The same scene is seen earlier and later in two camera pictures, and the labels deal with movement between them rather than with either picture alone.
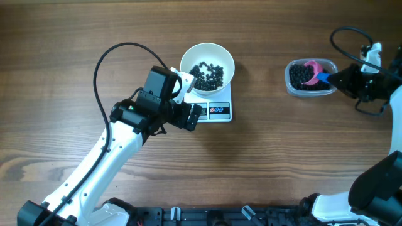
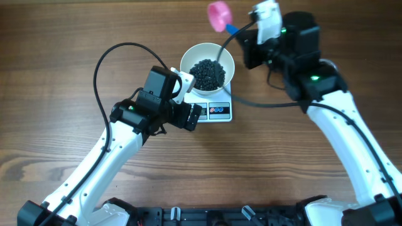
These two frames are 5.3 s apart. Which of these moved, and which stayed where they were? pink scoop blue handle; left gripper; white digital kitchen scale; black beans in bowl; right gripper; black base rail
Moved: right gripper; pink scoop blue handle
Stayed: left gripper; white digital kitchen scale; black base rail; black beans in bowl
